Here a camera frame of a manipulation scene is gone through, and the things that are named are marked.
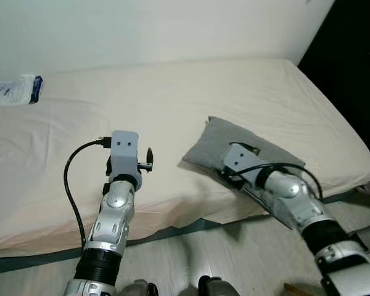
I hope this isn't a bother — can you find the grey pillow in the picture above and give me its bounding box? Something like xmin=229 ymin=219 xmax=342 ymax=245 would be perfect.
xmin=182 ymin=116 xmax=309 ymax=232

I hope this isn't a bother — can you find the bed mattress with cream sheet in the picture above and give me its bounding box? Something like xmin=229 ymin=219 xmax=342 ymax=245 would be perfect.
xmin=0 ymin=59 xmax=370 ymax=260

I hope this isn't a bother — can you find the dark teal bed base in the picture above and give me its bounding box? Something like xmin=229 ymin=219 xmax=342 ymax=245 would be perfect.
xmin=0 ymin=185 xmax=370 ymax=275

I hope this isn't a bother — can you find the robot right leg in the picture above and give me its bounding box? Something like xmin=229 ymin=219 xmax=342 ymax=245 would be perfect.
xmin=199 ymin=276 xmax=238 ymax=296

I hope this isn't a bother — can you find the white blue wipes packet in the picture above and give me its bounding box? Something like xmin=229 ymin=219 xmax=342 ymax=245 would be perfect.
xmin=0 ymin=75 xmax=44 ymax=105

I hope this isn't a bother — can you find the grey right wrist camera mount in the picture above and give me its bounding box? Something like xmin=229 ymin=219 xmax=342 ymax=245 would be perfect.
xmin=224 ymin=143 xmax=263 ymax=186

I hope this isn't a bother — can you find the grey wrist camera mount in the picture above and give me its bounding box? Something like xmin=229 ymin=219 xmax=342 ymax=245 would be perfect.
xmin=109 ymin=131 xmax=139 ymax=179
xmin=224 ymin=143 xmax=263 ymax=186

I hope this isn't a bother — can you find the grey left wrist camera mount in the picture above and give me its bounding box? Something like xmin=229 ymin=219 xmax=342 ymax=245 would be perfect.
xmin=109 ymin=131 xmax=139 ymax=179

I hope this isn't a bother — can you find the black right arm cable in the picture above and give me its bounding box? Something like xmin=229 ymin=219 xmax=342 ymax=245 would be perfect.
xmin=231 ymin=143 xmax=324 ymax=201

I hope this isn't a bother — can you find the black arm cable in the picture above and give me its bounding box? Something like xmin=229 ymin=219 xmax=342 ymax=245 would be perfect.
xmin=231 ymin=143 xmax=324 ymax=201
xmin=64 ymin=137 xmax=112 ymax=247

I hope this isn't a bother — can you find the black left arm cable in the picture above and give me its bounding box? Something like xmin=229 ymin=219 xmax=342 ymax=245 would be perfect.
xmin=64 ymin=137 xmax=112 ymax=247

